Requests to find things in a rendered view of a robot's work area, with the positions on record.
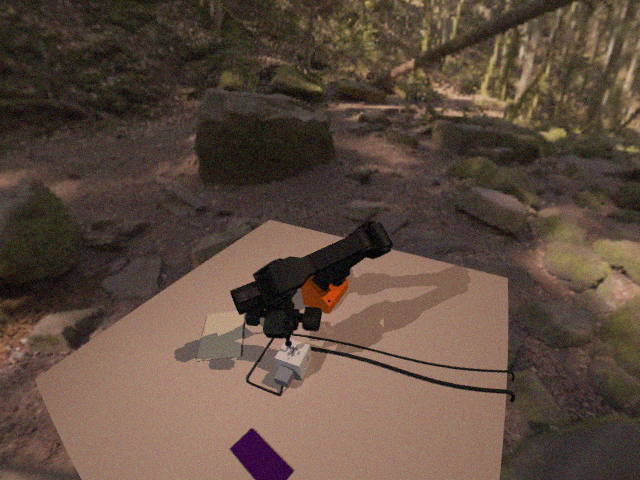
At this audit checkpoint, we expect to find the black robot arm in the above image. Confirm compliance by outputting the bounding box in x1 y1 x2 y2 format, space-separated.
230 220 393 339

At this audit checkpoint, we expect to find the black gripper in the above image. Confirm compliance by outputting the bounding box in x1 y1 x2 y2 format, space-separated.
245 298 322 332

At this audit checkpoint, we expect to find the black cable with grey plug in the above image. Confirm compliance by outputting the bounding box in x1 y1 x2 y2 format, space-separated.
247 333 515 396

